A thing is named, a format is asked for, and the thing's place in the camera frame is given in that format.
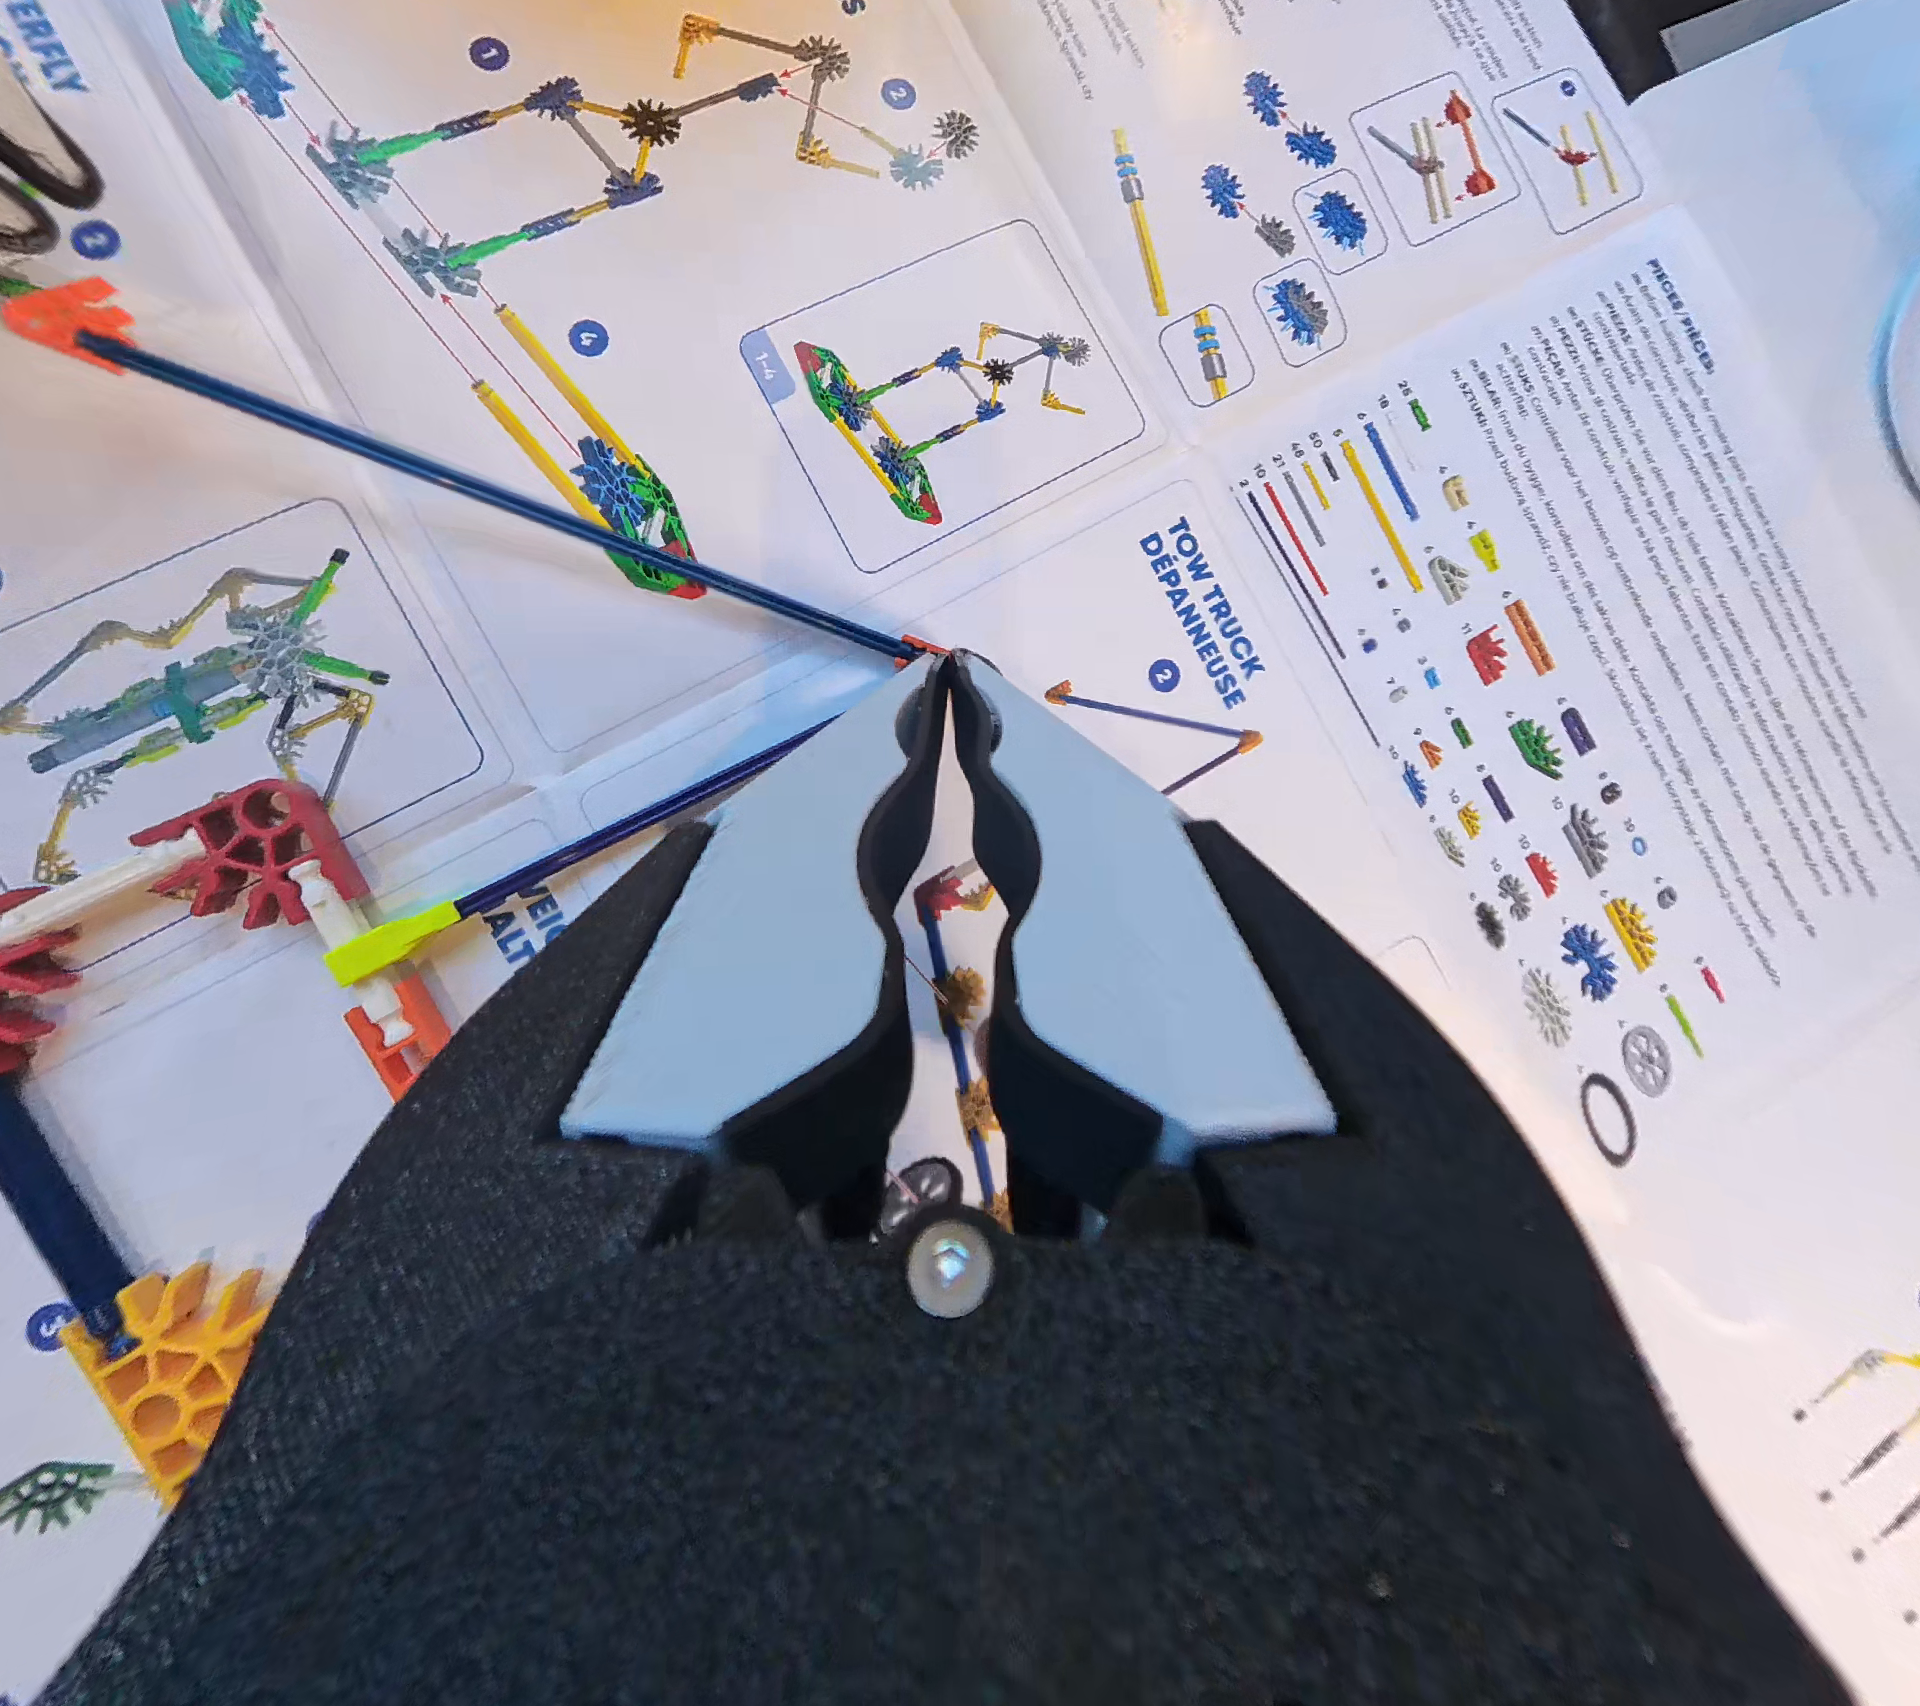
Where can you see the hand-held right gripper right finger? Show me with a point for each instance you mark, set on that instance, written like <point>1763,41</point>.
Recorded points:
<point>1157,986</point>

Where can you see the colourful rod connector frame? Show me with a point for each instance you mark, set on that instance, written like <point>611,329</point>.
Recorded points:
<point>241,853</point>

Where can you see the yellow-green clip connector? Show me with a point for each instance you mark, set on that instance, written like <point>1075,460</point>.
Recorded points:
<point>391,944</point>

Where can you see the white building instruction sheet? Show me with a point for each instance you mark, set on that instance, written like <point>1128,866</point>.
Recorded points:
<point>1021,86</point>

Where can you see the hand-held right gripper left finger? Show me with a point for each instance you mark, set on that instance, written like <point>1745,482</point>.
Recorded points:
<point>736,986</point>

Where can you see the blue plastic rod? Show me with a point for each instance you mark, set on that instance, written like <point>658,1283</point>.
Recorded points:
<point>480,492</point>

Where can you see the purple plastic rod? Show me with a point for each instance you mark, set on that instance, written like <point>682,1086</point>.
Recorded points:
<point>647,836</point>

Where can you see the small orange connector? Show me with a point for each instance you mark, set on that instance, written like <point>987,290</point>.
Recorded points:
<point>61,318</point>
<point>917,650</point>

